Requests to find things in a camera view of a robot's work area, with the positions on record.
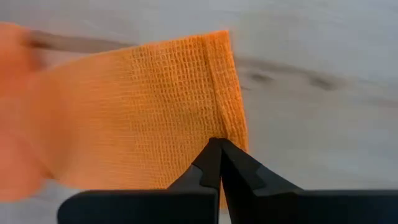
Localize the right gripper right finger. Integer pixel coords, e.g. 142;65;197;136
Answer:
220;139;398;224

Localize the orange elastic bandage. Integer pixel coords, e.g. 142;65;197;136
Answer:
0;22;249;210

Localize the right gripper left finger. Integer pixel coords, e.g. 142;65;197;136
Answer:
57;138;222;224

